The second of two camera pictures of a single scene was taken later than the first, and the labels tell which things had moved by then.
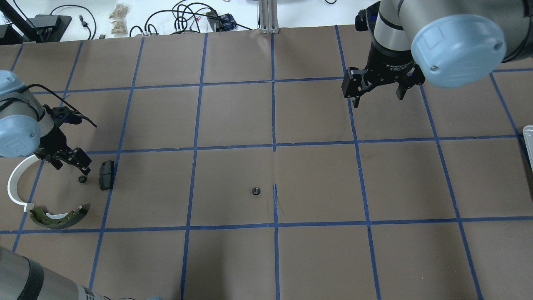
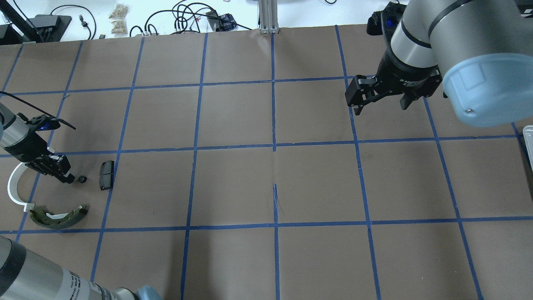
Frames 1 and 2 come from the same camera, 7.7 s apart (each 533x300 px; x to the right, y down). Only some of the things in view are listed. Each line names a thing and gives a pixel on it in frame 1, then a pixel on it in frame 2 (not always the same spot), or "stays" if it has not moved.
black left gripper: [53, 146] to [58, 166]
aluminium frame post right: [268, 13] stays
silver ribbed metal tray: [527, 132] stays
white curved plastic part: [14, 180] stays
